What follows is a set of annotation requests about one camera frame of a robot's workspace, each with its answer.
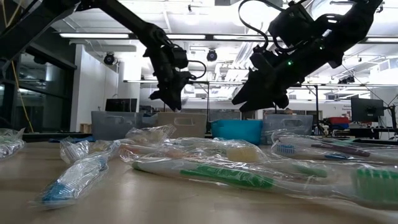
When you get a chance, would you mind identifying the white plastic bin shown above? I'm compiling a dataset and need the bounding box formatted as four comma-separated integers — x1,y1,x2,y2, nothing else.
155,111,208,139

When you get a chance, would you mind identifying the red storage bin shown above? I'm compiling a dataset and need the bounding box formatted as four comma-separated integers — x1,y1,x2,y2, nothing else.
323,116,351,124

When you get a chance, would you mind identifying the black camera cable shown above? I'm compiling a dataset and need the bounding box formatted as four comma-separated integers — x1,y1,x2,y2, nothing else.
186,60,208,80
238,0,270,50

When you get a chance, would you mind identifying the smoky transparent plastic bin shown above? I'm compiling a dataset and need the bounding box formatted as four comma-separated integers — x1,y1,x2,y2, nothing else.
262,114,314,144
91,111,158,141

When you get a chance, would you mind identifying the black track light cluster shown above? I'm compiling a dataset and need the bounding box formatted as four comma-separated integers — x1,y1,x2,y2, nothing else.
338,75,356,85

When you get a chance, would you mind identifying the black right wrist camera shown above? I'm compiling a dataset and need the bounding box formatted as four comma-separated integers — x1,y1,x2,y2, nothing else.
268,2,323,48

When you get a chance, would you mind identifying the long ceiling light strip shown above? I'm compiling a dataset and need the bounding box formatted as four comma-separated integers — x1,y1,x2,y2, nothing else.
363,37,398,44
166,33,206,40
213,34,270,41
58,32,130,40

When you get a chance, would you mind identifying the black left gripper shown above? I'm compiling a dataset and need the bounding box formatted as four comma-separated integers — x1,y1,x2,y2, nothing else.
143,43,195,112

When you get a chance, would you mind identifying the yellow hanging cable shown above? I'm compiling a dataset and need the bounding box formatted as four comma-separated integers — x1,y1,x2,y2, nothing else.
11,60,35,134

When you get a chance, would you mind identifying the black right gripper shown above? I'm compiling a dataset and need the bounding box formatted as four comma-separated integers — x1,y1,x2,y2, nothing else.
231,43,336,113

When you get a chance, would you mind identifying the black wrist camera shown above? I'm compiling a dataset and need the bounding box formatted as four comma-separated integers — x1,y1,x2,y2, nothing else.
169,45,190,70
268,2,323,48

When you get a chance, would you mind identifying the blue toothbrush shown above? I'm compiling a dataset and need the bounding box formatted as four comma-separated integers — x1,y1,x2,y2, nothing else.
270,136,398,166
30,154,110,210

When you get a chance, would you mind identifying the black computer monitor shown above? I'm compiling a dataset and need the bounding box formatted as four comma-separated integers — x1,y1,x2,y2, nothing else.
351,96,385,123
104,98,138,113

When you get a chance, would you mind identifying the black left camera cable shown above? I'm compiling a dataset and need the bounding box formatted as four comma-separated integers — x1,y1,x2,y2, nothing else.
186,60,208,80

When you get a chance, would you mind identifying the black right camera cable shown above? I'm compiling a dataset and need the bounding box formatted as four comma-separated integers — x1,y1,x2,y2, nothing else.
238,0,270,50

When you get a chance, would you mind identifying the round ring ceiling lamp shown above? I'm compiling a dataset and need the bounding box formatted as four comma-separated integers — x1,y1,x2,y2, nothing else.
182,8,200,26

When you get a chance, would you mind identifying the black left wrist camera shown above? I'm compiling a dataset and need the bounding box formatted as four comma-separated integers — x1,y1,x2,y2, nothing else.
169,45,190,70

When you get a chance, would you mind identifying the black gantry frame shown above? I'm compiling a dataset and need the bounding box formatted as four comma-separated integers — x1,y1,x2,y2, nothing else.
273,82,320,125
123,80,243,119

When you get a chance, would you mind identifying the teal plastic bin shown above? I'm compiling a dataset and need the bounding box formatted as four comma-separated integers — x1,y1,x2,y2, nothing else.
210,119,264,146

